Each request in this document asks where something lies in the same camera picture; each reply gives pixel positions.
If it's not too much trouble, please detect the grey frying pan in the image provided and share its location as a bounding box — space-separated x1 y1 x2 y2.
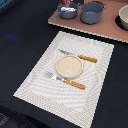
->
49 0 78 21

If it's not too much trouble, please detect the white fish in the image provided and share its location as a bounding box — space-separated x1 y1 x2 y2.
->
60 7 76 12

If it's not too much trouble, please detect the round wooden plate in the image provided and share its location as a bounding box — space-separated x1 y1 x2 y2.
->
56 55 83 78

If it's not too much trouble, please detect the woven beige placemat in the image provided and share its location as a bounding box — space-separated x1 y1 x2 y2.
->
14 31 114 128

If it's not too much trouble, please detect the dark grey cooking pot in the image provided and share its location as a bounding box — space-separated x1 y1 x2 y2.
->
79 1 108 24

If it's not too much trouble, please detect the beige bowl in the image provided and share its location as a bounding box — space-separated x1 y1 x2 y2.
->
119 5 128 30

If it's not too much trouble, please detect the fork with wooden handle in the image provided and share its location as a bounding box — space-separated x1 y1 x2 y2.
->
45 72 85 89

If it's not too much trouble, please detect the knife with wooden handle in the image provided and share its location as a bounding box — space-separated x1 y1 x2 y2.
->
58 49 98 63

